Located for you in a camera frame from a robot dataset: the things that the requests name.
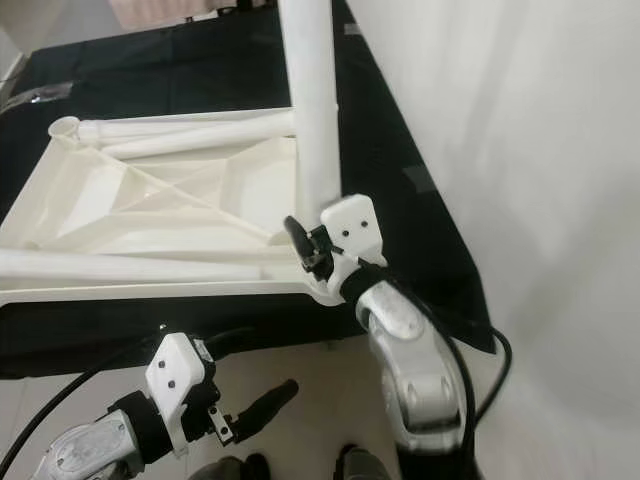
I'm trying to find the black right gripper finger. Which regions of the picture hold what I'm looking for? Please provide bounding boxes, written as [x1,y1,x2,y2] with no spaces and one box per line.
[284,214,318,258]

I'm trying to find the dark left robot foot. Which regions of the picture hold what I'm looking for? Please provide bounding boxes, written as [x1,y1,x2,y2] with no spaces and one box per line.
[210,455,273,480]

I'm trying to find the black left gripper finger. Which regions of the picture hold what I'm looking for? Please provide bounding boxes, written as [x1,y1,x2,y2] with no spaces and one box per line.
[228,377,302,434]

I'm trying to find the white plastic table top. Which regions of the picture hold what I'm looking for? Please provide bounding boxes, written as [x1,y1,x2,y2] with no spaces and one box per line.
[0,108,371,306]

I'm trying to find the black tablecloth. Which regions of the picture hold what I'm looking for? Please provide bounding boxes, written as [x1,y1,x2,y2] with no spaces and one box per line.
[0,0,513,381]

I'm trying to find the dark right robot foot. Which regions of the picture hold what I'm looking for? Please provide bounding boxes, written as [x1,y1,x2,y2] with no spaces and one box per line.
[332,445,399,480]

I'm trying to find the small grey tape patch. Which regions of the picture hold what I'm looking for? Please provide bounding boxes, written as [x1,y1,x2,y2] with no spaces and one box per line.
[403,167,436,196]

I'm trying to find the dark robot foot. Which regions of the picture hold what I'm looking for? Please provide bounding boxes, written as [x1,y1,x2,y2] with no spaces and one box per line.
[210,455,273,480]
[332,445,399,480]

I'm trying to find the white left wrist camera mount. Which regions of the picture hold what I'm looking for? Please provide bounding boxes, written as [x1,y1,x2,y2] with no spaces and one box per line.
[145,332,221,459]

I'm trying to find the clear tape strip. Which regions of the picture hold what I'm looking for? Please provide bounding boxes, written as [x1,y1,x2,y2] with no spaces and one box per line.
[5,82,73,109]

